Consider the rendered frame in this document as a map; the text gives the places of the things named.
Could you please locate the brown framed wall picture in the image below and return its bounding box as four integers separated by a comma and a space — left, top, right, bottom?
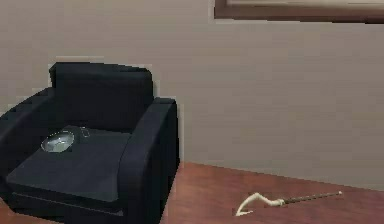
213, 0, 384, 25

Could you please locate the stick with white curved handle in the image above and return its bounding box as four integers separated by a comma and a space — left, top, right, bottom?
235, 190, 344, 217

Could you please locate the grey round dish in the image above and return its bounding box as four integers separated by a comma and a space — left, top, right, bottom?
40, 130, 76, 154

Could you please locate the black armchair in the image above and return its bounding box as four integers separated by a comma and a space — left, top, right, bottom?
0, 61, 180, 224

